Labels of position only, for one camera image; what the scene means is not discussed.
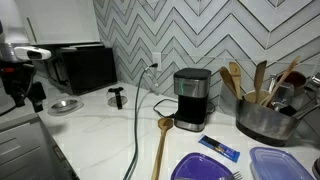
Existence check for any small metal bowl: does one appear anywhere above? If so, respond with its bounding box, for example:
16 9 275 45
50 99 80 111

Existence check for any dark green cable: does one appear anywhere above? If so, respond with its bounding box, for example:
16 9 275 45
122 62 159 180

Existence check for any black microwave oven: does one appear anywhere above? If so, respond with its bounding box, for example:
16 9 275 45
45 44 118 97

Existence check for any purple plastic lid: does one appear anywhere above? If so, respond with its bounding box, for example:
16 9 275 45
170 152 234 180

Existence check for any white wall outlet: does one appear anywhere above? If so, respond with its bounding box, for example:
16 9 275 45
151 51 163 72

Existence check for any thin angled wooden spoon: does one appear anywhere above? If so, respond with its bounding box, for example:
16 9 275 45
262 55 302 108

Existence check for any brown mug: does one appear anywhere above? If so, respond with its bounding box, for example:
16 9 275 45
282 70 308 98

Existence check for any silver utensil container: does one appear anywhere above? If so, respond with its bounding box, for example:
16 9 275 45
235 97 302 147

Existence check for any white upper cabinet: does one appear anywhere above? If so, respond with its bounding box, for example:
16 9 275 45
14 0 101 47

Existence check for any clear container blue lid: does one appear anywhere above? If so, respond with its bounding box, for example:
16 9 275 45
249 146 316 180

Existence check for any flat wooden spatula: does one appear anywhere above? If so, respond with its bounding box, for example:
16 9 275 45
253 59 268 104

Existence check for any silver fork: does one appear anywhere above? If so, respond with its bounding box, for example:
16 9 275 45
218 170 244 180

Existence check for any black silver coffee maker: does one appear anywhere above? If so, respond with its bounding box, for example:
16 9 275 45
172 67 213 133

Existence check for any clear glass dish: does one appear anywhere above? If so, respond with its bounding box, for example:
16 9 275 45
46 96 85 117

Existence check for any glass coffee carafe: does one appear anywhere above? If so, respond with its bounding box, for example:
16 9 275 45
106 86 130 111

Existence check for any blue snack packet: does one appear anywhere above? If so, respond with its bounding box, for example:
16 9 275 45
197 133 241 164

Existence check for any long wooden spoon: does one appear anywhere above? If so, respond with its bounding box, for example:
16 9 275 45
151 117 174 180

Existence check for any shiny metal measuring cup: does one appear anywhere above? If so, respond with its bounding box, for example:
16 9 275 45
270 81 296 112

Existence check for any round wooden spoon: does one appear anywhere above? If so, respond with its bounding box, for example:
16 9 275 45
218 66 240 100

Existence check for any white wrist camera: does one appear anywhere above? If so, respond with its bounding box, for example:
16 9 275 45
13 46 53 62

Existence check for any cream cup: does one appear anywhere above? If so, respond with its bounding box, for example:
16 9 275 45
244 89 272 105

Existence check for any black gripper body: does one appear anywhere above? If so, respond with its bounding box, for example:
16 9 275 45
0 63 38 99

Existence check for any black coffee maker cord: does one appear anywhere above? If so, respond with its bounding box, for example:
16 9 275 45
152 97 177 120

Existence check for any slotted wooden spatula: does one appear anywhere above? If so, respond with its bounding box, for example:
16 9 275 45
228 61 243 101

